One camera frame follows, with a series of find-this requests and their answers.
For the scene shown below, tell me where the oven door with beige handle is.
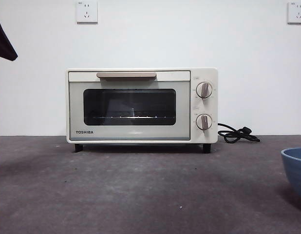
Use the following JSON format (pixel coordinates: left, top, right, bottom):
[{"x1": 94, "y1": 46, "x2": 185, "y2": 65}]
[{"x1": 67, "y1": 70, "x2": 191, "y2": 141}]

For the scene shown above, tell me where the blue bowl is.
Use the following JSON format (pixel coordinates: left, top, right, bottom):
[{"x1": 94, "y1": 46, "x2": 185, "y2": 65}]
[{"x1": 281, "y1": 147, "x2": 301, "y2": 213}]

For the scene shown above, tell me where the white Toshiba toaster oven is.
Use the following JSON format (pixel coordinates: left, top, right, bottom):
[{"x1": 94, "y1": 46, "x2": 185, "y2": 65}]
[{"x1": 66, "y1": 67, "x2": 219, "y2": 154}]

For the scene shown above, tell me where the beige oven knob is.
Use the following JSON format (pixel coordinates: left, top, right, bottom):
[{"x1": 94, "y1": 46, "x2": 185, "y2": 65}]
[
  {"x1": 195, "y1": 114, "x2": 213, "y2": 131},
  {"x1": 196, "y1": 82, "x2": 214, "y2": 99}
]

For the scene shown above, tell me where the white wall socket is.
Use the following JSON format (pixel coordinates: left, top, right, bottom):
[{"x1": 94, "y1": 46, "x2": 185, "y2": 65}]
[
  {"x1": 287, "y1": 1, "x2": 301, "y2": 24},
  {"x1": 76, "y1": 1, "x2": 98, "y2": 24}
]

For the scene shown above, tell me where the wire oven rack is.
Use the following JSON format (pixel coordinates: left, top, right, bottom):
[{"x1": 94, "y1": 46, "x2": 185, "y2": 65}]
[{"x1": 86, "y1": 114, "x2": 177, "y2": 121}]

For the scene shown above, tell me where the black oven power cable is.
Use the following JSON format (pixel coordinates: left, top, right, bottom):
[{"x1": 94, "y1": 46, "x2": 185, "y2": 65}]
[{"x1": 217, "y1": 122, "x2": 261, "y2": 144}]

